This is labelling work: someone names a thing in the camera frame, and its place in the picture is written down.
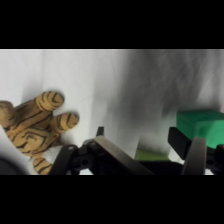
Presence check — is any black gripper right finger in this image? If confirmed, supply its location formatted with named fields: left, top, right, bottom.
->
left=167, top=126, right=224, bottom=176

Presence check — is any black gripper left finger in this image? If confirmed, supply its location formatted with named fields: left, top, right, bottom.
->
left=48, top=126, right=155, bottom=176

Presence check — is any dark green block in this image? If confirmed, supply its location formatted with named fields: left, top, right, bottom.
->
left=175, top=108, right=224, bottom=150

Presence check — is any tiger plush toy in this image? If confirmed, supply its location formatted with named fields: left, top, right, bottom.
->
left=0, top=90, right=80, bottom=176

